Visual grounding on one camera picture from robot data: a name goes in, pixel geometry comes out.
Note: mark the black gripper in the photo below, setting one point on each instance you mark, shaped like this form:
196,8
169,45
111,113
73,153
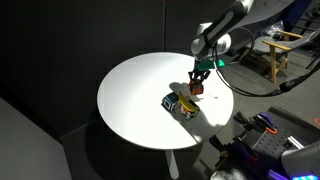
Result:
200,73

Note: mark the orange plushy number cube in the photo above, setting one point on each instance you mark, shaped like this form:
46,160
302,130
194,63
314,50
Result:
196,89

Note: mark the white robot base blue light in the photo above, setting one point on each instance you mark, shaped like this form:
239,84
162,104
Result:
301,163

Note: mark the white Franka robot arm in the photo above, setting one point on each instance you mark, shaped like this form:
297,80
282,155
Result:
220,26

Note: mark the blue topped patterned cube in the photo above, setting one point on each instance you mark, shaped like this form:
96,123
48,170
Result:
170,101

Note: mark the yellow banana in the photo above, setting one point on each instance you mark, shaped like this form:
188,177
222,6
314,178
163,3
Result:
186,102

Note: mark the black bar clamp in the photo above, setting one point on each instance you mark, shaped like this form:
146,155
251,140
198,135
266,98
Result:
248,121

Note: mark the purple clamp orange tip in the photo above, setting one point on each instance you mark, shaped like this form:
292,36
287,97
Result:
267,122

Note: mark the white table base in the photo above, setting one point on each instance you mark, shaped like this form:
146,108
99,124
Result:
172,165

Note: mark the wooden folding chair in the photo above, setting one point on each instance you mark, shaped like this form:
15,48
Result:
283,46

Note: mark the silver aluminium rail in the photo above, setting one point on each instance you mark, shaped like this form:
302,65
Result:
296,141

